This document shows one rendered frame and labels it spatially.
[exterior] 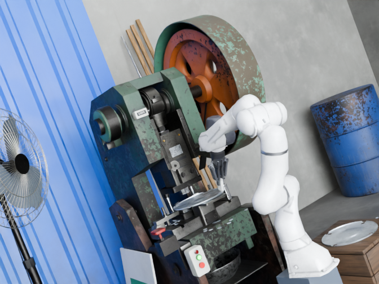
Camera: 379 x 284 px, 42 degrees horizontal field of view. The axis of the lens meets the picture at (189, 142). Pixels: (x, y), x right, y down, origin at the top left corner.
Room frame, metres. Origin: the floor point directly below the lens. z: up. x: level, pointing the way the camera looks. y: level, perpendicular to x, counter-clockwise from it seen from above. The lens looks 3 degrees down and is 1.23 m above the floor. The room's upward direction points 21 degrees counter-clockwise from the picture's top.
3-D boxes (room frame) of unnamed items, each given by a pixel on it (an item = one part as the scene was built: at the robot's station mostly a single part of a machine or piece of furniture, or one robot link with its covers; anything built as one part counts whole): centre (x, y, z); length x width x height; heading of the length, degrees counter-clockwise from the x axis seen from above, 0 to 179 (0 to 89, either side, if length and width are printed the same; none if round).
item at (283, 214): (2.03, -0.29, 0.71); 0.18 x 0.11 x 0.25; 132
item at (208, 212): (2.54, 0.04, 0.72); 0.25 x 0.14 x 0.14; 30
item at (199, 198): (2.58, 0.06, 0.78); 0.29 x 0.29 x 0.01
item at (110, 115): (2.58, 0.35, 1.31); 0.22 x 0.12 x 0.22; 30
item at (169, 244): (2.34, 0.28, 0.62); 0.10 x 0.06 x 0.20; 120
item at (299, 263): (1.98, -0.28, 0.52); 0.22 x 0.19 x 0.14; 37
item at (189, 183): (2.69, 0.13, 0.86); 0.20 x 0.16 x 0.05; 120
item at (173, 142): (2.65, 0.11, 1.04); 0.17 x 0.15 x 0.30; 30
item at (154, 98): (2.69, 0.13, 1.27); 0.21 x 0.12 x 0.34; 30
